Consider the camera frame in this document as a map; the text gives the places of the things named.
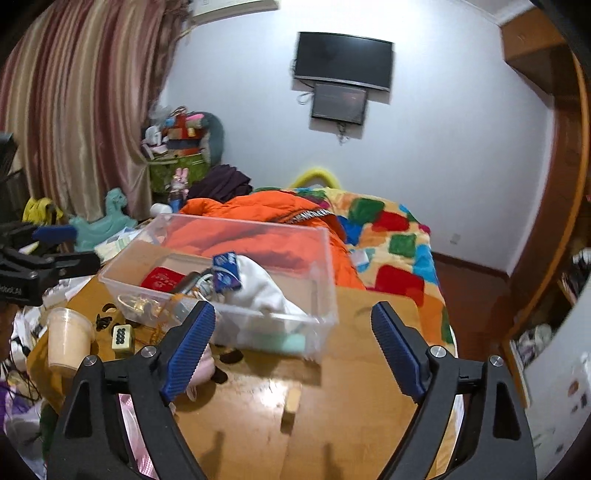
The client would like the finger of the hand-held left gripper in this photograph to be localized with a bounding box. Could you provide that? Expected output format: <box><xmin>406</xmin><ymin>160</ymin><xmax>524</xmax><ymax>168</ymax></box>
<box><xmin>0</xmin><ymin>251</ymin><xmax>101</xmax><ymax>282</ymax></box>
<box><xmin>0</xmin><ymin>222</ymin><xmax>78</xmax><ymax>252</ymax></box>

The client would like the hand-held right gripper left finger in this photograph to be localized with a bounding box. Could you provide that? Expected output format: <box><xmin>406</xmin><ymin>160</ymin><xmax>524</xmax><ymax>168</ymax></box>
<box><xmin>46</xmin><ymin>300</ymin><xmax>218</xmax><ymax>480</ymax></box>

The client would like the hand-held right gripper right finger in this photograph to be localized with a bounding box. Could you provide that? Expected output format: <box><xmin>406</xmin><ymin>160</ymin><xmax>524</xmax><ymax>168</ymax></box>
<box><xmin>370</xmin><ymin>301</ymin><xmax>539</xmax><ymax>480</ymax></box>

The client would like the beige plastic cup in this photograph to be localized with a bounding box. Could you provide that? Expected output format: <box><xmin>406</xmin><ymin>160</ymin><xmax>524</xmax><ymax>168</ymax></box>
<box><xmin>46</xmin><ymin>307</ymin><xmax>95</xmax><ymax>374</ymax></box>

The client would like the clear plastic storage box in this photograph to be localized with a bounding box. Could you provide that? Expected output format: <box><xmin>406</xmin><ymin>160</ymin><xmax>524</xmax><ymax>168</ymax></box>
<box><xmin>98</xmin><ymin>213</ymin><xmax>340</xmax><ymax>365</ymax></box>

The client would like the small wooden block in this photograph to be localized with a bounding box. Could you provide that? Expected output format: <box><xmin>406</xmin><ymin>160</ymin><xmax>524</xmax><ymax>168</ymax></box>
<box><xmin>283</xmin><ymin>388</ymin><xmax>302</xmax><ymax>423</ymax></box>

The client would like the wooden desktop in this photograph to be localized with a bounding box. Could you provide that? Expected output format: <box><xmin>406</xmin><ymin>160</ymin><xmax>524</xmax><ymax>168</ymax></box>
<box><xmin>28</xmin><ymin>272</ymin><xmax>458</xmax><ymax>480</ymax></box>

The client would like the yellow cloth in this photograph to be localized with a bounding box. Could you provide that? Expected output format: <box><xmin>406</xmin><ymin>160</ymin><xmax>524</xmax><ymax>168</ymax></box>
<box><xmin>22</xmin><ymin>197</ymin><xmax>63</xmax><ymax>224</ymax></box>

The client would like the teal rocking horse toy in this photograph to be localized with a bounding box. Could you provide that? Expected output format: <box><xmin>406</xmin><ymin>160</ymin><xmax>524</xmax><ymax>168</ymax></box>
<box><xmin>69</xmin><ymin>189</ymin><xmax>139</xmax><ymax>252</ymax></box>

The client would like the white plastic bag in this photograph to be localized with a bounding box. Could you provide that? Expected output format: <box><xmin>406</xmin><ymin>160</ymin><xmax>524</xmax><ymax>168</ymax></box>
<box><xmin>11</xmin><ymin>307</ymin><xmax>51</xmax><ymax>365</ymax></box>

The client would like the stack of white papers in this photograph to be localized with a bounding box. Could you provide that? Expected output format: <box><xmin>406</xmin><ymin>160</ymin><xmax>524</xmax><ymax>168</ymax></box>
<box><xmin>95</xmin><ymin>228</ymin><xmax>144</xmax><ymax>264</ymax></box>

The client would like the black mesh chair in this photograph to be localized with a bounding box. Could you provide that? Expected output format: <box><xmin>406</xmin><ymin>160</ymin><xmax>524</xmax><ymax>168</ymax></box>
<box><xmin>0</xmin><ymin>168</ymin><xmax>31</xmax><ymax>222</ymax></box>

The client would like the small metal cylinder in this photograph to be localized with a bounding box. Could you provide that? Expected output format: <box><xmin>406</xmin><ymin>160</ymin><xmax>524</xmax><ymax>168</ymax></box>
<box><xmin>173</xmin><ymin>271</ymin><xmax>204</xmax><ymax>296</ymax></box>

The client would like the small clear plastic item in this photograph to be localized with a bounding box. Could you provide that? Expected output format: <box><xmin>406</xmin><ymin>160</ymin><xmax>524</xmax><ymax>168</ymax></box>
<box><xmin>117</xmin><ymin>295</ymin><xmax>167</xmax><ymax>319</ymax></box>

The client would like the pale green dotted block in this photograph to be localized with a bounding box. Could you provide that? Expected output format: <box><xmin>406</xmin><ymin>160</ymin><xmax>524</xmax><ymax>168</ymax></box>
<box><xmin>111</xmin><ymin>324</ymin><xmax>136</xmax><ymax>354</ymax></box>

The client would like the red pouch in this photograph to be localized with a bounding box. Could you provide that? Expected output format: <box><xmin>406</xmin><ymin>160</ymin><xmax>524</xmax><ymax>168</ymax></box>
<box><xmin>141</xmin><ymin>267</ymin><xmax>185</xmax><ymax>294</ymax></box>

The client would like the blue snack packet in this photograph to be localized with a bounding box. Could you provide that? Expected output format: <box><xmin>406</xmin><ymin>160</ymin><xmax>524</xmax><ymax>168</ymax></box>
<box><xmin>212</xmin><ymin>251</ymin><xmax>243</xmax><ymax>294</ymax></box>

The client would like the colourful patchwork blanket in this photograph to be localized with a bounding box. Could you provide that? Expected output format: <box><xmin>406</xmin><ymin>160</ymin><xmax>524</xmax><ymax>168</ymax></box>
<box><xmin>256</xmin><ymin>187</ymin><xmax>458</xmax><ymax>356</ymax></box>

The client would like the mint green sponge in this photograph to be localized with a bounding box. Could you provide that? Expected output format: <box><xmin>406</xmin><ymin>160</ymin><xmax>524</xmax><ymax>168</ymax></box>
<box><xmin>265</xmin><ymin>332</ymin><xmax>306</xmax><ymax>356</ymax></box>

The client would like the white cloth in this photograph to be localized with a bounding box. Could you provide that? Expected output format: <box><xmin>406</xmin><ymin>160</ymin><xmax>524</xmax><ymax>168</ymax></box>
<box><xmin>226</xmin><ymin>256</ymin><xmax>310</xmax><ymax>344</ymax></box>

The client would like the green storage box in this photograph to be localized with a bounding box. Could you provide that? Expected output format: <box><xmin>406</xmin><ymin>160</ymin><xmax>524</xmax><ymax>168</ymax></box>
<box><xmin>148</xmin><ymin>154</ymin><xmax>206</xmax><ymax>195</ymax></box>

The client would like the pink bunny bottle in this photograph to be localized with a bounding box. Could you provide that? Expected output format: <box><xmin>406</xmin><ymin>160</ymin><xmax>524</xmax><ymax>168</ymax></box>
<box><xmin>168</xmin><ymin>168</ymin><xmax>190</xmax><ymax>213</ymax></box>

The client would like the striped curtain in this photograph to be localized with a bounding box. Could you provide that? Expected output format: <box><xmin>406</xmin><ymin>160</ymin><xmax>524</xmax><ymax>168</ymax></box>
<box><xmin>0</xmin><ymin>0</ymin><xmax>195</xmax><ymax>222</ymax></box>

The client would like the orange padded jacket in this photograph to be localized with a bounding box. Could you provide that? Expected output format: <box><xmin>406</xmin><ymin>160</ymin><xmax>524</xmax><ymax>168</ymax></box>
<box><xmin>178</xmin><ymin>191</ymin><xmax>368</xmax><ymax>291</ymax></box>

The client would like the dark purple cloth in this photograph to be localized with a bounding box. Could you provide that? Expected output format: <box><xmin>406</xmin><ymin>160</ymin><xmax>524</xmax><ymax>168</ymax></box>
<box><xmin>188</xmin><ymin>164</ymin><xmax>254</xmax><ymax>201</ymax></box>

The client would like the white cabinet door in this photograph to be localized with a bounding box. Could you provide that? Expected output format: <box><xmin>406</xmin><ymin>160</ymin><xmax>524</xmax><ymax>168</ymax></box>
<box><xmin>526</xmin><ymin>295</ymin><xmax>591</xmax><ymax>467</ymax></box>

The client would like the grey-green plush cushion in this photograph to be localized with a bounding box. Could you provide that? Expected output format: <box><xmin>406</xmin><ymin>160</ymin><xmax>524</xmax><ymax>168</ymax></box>
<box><xmin>198</xmin><ymin>112</ymin><xmax>225</xmax><ymax>164</ymax></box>

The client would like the yellow foam tube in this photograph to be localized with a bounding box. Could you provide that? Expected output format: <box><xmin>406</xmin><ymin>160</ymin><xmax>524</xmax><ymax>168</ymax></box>
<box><xmin>290</xmin><ymin>167</ymin><xmax>342</xmax><ymax>190</ymax></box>

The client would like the small wall monitor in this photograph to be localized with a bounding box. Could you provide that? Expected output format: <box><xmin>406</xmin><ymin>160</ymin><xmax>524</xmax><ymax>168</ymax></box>
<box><xmin>310</xmin><ymin>82</ymin><xmax>369</xmax><ymax>126</ymax></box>

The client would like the black wall television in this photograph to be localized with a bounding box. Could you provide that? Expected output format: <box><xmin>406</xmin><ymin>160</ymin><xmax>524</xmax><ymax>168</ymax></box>
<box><xmin>294</xmin><ymin>31</ymin><xmax>395</xmax><ymax>93</ymax></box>

